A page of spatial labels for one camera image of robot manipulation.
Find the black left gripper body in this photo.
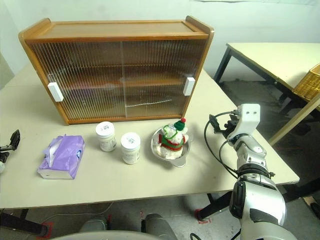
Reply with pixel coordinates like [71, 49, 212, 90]
[0, 145, 11, 164]

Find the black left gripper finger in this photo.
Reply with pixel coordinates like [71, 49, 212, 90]
[8, 129, 21, 152]

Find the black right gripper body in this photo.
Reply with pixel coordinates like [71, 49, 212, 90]
[221, 113, 241, 137]

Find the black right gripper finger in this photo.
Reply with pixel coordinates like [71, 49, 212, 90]
[209, 114, 222, 135]

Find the white door handle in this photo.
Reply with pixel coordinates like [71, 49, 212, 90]
[47, 81, 64, 103]
[182, 76, 196, 97]

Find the white plush toy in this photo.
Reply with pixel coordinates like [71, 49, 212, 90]
[157, 117, 190, 161]

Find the purple tissue pack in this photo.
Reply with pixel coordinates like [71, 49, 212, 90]
[36, 134, 86, 181]

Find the ribbed clear sliding door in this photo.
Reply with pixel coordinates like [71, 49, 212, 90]
[29, 41, 126, 120]
[121, 39, 208, 118]

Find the white jar with label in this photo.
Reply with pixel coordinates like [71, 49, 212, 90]
[95, 121, 117, 152]
[120, 132, 142, 165]

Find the wooden cabinet with shelf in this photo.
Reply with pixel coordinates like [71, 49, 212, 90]
[18, 15, 215, 126]

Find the beige leaning board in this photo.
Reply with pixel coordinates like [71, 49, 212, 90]
[269, 94, 320, 146]

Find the beige table with black legs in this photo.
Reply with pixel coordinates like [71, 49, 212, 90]
[213, 42, 320, 113]

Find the black table leg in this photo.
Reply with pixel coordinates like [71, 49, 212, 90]
[199, 191, 235, 221]

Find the wicker basket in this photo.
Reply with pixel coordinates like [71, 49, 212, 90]
[292, 63, 320, 103]

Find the grey rounded robot leg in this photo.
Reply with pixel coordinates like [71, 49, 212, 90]
[79, 216, 109, 234]
[143, 213, 177, 238]

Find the pale robot torso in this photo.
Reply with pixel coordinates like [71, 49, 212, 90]
[49, 230, 176, 240]

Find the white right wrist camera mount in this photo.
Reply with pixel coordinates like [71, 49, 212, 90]
[227, 103, 261, 141]

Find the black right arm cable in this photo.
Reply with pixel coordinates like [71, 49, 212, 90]
[203, 111, 242, 179]

